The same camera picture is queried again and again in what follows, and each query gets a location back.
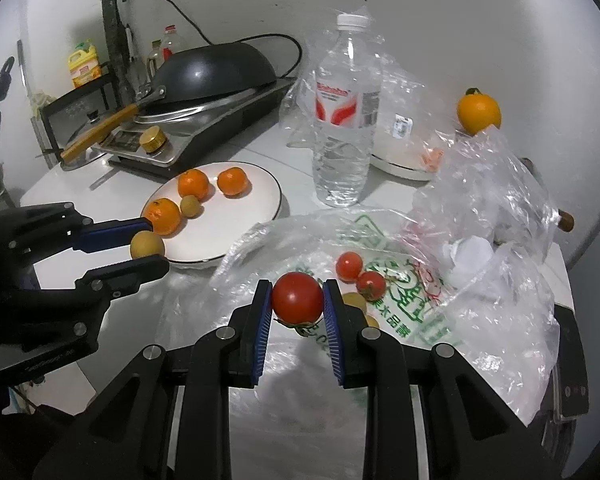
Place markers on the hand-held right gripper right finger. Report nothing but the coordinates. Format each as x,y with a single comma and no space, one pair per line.
332,330

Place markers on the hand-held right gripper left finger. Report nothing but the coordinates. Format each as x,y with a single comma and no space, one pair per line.
262,330

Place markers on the white rag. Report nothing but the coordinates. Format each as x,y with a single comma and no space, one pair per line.
40,100

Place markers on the black umbrella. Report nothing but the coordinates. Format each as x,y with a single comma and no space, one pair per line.
116,10

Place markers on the green printed plastic bag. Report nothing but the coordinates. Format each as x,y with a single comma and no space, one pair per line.
405,310

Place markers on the white crumpled tissue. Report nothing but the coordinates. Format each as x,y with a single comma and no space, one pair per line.
470,260

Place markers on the red cherry tomato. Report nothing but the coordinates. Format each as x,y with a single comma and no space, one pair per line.
371,285
349,266
297,297

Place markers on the green kiwi berry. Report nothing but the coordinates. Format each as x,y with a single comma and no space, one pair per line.
190,206
147,244

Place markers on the steel induction cooker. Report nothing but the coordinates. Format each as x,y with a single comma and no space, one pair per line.
130,142

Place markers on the clear water bottle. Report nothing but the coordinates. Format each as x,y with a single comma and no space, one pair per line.
345,110

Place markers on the dark oil bottle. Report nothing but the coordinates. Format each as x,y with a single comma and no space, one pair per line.
154,57

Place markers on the grey metal pole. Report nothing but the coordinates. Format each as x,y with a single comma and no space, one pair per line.
21,75

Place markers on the large orange with stem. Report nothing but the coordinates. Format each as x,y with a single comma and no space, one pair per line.
479,112

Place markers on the white plate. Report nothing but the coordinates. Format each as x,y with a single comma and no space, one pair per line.
230,225

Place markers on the small mandarin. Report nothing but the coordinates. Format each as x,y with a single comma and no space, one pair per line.
193,183
162,216
232,181

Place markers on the red label bottle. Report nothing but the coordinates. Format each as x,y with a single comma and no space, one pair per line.
169,45

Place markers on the yellow detergent bottle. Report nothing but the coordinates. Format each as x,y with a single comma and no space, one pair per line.
85,67

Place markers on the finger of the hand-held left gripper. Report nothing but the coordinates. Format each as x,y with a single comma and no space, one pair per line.
115,234
130,272

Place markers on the crumpled clear plastic bag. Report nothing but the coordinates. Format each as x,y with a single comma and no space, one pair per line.
490,185

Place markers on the black metal rack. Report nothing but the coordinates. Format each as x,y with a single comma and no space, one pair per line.
80,97

